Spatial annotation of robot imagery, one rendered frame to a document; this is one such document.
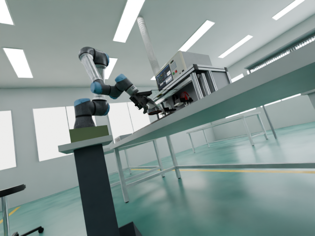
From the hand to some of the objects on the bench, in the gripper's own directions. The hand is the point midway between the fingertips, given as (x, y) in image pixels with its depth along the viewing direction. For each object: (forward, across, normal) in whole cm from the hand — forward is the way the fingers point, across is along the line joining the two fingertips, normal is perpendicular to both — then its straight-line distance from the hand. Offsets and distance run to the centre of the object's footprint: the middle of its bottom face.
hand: (155, 111), depth 111 cm
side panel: (+42, +20, +43) cm, 64 cm away
